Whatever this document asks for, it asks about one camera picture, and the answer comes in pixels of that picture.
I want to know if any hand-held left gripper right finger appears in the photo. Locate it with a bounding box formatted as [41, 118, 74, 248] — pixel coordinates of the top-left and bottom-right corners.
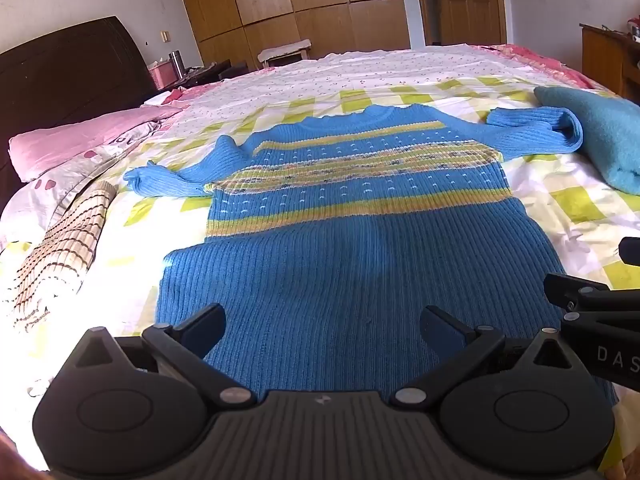
[392, 305, 573, 408]

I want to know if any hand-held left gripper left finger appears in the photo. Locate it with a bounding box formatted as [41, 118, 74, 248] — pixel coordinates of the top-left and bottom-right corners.
[75, 302, 258, 409]

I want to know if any blue striped knit sweater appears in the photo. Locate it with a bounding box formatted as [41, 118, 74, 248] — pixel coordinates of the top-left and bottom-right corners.
[122, 104, 618, 406]

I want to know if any yellow checked bed sheet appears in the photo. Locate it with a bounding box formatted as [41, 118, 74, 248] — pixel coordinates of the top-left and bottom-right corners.
[0, 76, 640, 461]

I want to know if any folded teal cloth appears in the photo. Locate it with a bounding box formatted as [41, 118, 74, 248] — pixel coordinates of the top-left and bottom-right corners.
[532, 85, 640, 195]

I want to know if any beige striped knit sweater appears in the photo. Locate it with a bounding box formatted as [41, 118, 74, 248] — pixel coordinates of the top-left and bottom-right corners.
[7, 180, 120, 333]

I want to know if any wooden desk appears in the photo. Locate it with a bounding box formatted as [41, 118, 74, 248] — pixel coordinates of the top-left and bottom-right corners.
[580, 22, 640, 98]

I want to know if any pink bed sheet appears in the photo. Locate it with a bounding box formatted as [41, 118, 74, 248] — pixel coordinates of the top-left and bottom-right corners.
[145, 42, 606, 108]

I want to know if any pink pillow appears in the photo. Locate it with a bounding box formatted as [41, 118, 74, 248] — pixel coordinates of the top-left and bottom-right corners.
[9, 106, 183, 182]

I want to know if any pink basket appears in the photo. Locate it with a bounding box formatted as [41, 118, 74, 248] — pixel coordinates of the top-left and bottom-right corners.
[149, 60, 177, 92]

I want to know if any dark nightstand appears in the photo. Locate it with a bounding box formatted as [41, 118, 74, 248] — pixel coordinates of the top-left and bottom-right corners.
[175, 60, 248, 88]

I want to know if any white floral bed sheet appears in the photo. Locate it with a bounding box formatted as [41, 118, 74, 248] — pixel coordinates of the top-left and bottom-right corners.
[145, 45, 571, 131]

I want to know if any wooden stool with cushion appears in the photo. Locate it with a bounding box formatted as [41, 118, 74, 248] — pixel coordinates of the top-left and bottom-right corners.
[257, 39, 313, 68]

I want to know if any dark wooden headboard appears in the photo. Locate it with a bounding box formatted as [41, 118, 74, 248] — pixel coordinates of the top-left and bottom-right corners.
[0, 16, 158, 211]

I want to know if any wooden door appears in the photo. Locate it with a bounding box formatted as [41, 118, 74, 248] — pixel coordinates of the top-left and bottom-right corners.
[412, 0, 508, 47]

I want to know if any wooden wardrobe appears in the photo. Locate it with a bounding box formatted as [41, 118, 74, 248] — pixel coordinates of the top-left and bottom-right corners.
[172, 0, 416, 68]

